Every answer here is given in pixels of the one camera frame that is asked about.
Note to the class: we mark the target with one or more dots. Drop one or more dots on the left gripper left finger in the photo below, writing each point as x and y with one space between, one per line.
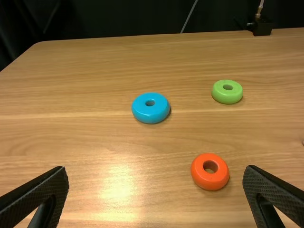
21 204

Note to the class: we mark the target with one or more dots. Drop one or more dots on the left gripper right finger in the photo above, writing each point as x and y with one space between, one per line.
280 197

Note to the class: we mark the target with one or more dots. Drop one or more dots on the black clamp stand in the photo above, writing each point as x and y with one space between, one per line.
261 28

